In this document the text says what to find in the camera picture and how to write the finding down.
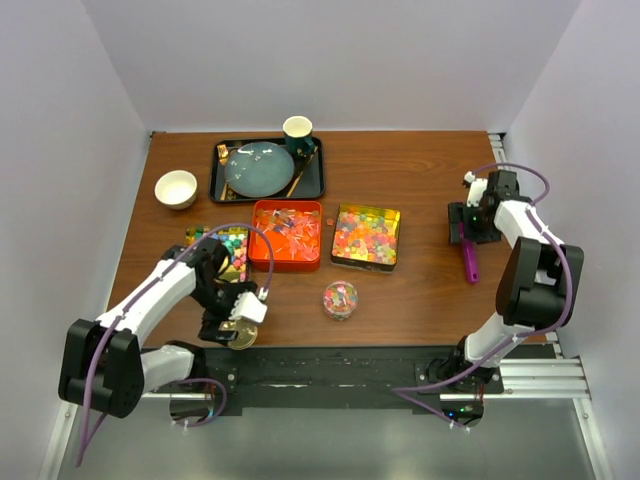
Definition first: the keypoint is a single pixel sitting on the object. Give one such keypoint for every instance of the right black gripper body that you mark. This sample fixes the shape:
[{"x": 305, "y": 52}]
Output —
[{"x": 476, "y": 228}]

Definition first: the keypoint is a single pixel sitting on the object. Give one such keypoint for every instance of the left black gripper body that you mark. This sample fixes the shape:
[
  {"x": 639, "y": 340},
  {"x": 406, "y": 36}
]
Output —
[{"x": 218, "y": 302}]

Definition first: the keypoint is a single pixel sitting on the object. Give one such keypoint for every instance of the gold round jar lid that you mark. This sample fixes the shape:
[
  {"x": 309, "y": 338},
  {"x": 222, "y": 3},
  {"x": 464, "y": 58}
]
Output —
[{"x": 238, "y": 334}]

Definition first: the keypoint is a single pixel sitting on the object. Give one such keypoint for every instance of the purple plastic scoop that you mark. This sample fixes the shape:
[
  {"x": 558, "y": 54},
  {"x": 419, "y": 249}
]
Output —
[{"x": 469, "y": 257}]

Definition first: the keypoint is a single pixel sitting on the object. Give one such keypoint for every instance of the star candy tin box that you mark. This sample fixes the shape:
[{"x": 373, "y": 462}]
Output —
[{"x": 235, "y": 250}]

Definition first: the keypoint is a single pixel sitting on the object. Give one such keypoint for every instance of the orange lollipop box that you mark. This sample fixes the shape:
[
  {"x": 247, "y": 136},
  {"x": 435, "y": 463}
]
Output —
[{"x": 294, "y": 230}]

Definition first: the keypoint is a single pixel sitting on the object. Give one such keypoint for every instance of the gold tin of gummies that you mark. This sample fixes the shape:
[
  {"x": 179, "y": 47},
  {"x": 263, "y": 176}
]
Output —
[{"x": 366, "y": 238}]

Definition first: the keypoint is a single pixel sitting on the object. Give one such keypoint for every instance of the clear plastic jar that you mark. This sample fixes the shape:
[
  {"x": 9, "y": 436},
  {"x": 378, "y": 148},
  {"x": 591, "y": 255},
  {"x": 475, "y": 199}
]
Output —
[{"x": 340, "y": 300}]

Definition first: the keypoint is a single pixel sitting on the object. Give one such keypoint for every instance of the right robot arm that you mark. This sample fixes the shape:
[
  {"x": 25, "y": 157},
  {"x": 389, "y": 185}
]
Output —
[{"x": 538, "y": 288}]

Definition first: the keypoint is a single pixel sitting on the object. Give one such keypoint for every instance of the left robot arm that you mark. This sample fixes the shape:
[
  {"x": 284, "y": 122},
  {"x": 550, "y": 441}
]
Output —
[{"x": 103, "y": 365}]

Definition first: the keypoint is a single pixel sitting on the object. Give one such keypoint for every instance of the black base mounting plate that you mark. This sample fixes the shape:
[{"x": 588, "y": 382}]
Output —
[{"x": 322, "y": 377}]

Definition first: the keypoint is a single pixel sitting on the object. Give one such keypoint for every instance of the white ceramic bowl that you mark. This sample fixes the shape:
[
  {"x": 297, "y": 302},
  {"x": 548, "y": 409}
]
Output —
[{"x": 176, "y": 190}]

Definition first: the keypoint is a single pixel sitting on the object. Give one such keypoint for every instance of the gold chopsticks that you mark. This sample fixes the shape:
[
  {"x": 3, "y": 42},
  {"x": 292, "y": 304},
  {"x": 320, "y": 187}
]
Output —
[{"x": 299, "y": 176}]

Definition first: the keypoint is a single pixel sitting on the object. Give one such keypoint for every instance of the blue-grey ceramic plate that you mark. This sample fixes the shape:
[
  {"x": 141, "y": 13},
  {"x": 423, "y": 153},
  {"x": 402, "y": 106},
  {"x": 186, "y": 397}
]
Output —
[{"x": 259, "y": 169}]

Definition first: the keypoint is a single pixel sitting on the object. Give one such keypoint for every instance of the gold fork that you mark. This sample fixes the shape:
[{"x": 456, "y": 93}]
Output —
[{"x": 223, "y": 157}]

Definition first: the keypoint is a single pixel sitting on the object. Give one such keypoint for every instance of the dark green mug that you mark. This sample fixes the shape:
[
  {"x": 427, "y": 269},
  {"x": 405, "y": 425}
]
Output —
[{"x": 298, "y": 132}]

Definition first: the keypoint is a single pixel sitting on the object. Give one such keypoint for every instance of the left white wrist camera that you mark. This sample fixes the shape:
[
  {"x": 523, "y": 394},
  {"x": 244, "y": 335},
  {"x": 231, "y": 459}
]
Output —
[{"x": 249, "y": 308}]

